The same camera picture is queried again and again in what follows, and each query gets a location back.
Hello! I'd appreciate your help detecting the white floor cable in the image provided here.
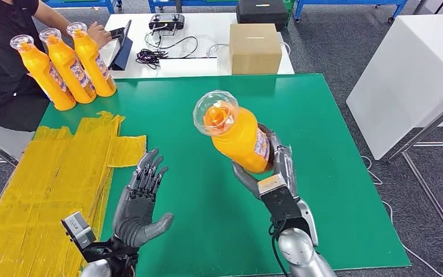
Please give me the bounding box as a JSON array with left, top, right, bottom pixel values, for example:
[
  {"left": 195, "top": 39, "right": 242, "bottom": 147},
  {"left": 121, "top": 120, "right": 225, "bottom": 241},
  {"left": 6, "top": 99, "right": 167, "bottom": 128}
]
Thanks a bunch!
[{"left": 361, "top": 155, "right": 443, "bottom": 277}]

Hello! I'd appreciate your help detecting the black hard case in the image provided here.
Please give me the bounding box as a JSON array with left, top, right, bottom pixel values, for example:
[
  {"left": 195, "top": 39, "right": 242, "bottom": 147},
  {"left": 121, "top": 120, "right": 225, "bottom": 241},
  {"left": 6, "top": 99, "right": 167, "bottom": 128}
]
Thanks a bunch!
[{"left": 236, "top": 0, "right": 290, "bottom": 31}]

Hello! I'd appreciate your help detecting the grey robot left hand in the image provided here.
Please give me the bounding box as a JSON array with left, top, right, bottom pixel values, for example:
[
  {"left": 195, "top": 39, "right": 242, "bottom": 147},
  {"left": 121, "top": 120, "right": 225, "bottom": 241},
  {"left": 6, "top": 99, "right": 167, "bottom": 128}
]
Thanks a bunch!
[{"left": 111, "top": 148, "right": 175, "bottom": 249}]

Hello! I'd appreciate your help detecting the green plastic crate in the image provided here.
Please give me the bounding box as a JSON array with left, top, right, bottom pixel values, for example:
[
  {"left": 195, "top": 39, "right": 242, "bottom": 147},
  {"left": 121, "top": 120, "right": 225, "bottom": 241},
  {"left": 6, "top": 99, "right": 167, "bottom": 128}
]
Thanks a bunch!
[{"left": 282, "top": 0, "right": 296, "bottom": 28}]

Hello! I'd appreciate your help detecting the metal stand frame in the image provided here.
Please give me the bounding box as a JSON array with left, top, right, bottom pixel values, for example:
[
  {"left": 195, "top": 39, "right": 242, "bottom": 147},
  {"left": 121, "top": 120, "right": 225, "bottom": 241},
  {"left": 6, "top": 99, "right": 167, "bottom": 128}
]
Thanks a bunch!
[{"left": 386, "top": 70, "right": 443, "bottom": 268}]

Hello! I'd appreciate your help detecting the tablet in blue case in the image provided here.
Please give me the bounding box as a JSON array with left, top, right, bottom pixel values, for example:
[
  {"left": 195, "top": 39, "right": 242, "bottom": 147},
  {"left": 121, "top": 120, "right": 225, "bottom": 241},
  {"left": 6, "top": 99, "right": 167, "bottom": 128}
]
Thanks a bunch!
[{"left": 108, "top": 20, "right": 134, "bottom": 72}]

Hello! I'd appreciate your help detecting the orange detergent bottle clear cap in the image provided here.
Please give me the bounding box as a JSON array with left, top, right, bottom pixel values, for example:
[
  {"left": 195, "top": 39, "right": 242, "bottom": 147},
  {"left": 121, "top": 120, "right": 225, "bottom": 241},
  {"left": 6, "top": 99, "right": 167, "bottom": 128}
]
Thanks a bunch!
[
  {"left": 9, "top": 34, "right": 77, "bottom": 111},
  {"left": 66, "top": 21, "right": 117, "bottom": 98},
  {"left": 193, "top": 89, "right": 276, "bottom": 175},
  {"left": 39, "top": 28, "right": 97, "bottom": 104}
]

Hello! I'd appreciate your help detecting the grey chair seat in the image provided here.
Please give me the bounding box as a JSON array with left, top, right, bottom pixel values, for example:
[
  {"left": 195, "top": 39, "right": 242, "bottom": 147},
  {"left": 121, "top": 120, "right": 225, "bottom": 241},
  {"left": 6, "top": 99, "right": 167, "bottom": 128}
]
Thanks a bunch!
[{"left": 0, "top": 114, "right": 35, "bottom": 168}]

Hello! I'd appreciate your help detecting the blue metal rack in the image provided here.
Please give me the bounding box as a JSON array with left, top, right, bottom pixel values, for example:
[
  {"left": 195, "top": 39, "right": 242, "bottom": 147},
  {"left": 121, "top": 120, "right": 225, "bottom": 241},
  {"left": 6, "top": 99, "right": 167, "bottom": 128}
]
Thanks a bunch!
[
  {"left": 294, "top": 0, "right": 409, "bottom": 23},
  {"left": 42, "top": 0, "right": 123, "bottom": 14},
  {"left": 148, "top": 0, "right": 239, "bottom": 13}
]

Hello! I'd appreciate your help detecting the person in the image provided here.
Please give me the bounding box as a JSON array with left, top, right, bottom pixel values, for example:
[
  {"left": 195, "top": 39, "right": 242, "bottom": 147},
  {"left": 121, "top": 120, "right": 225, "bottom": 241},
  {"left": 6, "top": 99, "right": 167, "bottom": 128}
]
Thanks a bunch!
[{"left": 0, "top": 0, "right": 113, "bottom": 133}]

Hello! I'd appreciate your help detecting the person's left hand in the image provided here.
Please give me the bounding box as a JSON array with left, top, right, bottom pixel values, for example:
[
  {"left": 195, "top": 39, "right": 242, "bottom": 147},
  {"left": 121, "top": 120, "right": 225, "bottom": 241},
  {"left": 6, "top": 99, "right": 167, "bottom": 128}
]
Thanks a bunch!
[{"left": 87, "top": 21, "right": 113, "bottom": 50}]

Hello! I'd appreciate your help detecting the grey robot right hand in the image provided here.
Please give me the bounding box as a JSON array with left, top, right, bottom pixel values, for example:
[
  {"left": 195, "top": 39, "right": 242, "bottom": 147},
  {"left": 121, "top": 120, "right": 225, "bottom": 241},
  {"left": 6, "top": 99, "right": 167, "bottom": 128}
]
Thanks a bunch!
[{"left": 231, "top": 123, "right": 301, "bottom": 201}]

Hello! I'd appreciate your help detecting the white block table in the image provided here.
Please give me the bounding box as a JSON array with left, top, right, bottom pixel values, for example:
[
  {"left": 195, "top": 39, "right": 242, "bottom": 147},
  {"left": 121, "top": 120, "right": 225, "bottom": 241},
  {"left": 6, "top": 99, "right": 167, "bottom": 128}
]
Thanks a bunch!
[{"left": 346, "top": 14, "right": 443, "bottom": 161}]

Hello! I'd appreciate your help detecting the black remote controller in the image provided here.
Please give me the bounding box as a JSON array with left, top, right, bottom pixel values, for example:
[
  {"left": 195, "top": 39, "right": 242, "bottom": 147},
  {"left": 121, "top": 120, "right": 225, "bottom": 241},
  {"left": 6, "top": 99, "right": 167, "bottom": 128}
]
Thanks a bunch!
[{"left": 148, "top": 13, "right": 186, "bottom": 31}]

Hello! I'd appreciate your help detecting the white cable on desk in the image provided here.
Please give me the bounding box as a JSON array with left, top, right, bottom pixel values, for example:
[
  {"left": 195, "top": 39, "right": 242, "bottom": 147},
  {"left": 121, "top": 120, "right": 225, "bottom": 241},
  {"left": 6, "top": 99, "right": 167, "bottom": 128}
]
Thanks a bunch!
[{"left": 206, "top": 40, "right": 292, "bottom": 58}]

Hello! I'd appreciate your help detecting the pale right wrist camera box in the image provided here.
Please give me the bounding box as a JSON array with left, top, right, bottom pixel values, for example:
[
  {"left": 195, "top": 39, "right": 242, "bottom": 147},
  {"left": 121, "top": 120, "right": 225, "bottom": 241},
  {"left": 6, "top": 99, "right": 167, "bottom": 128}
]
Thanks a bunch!
[{"left": 257, "top": 174, "right": 303, "bottom": 223}]

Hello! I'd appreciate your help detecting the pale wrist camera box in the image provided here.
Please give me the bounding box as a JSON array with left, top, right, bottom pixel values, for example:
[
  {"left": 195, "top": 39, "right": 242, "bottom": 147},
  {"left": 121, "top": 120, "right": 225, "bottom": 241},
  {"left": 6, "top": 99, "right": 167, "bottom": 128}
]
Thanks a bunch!
[
  {"left": 257, "top": 174, "right": 303, "bottom": 223},
  {"left": 61, "top": 211, "right": 97, "bottom": 250}
]

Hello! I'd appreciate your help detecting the black cable bundle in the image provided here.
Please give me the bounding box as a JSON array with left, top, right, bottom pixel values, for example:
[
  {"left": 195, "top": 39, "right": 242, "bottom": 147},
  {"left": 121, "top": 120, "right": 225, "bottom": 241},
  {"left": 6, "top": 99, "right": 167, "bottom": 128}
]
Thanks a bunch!
[{"left": 136, "top": 35, "right": 200, "bottom": 71}]

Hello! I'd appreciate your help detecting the brown cardboard box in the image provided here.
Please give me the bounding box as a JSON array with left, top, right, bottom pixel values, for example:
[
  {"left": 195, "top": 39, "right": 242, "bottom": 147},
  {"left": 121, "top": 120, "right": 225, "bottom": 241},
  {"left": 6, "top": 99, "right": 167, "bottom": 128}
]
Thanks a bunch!
[{"left": 229, "top": 23, "right": 283, "bottom": 76}]

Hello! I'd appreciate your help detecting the white desk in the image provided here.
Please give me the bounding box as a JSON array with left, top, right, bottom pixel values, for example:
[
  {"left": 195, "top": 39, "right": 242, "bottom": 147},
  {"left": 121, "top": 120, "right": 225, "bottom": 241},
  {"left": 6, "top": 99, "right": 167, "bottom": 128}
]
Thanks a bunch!
[{"left": 99, "top": 12, "right": 295, "bottom": 80}]

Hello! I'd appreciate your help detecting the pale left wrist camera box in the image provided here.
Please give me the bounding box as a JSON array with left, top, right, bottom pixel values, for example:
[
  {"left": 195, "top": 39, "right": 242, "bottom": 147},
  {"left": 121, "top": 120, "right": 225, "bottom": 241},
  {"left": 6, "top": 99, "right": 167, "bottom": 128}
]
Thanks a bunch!
[{"left": 61, "top": 211, "right": 97, "bottom": 250}]

